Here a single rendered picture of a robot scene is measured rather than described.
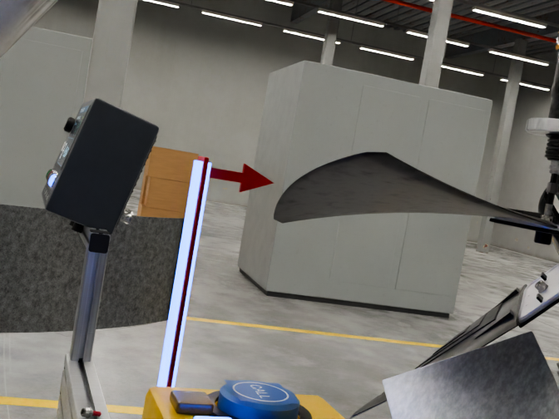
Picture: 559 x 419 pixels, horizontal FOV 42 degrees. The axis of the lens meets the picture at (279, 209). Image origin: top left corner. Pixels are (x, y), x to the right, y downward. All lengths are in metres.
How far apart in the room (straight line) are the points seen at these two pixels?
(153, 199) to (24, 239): 6.40
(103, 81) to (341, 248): 3.12
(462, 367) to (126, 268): 2.00
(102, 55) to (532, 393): 4.44
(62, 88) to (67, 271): 4.28
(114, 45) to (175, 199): 4.08
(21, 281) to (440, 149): 5.52
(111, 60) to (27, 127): 1.88
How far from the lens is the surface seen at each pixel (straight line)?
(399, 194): 0.65
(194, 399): 0.36
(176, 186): 8.76
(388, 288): 7.31
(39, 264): 2.43
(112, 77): 4.93
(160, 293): 2.78
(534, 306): 0.82
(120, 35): 4.96
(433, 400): 0.71
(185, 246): 0.59
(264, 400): 0.36
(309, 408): 0.39
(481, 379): 0.71
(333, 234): 7.01
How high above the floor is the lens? 1.19
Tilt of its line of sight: 3 degrees down
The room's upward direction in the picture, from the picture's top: 10 degrees clockwise
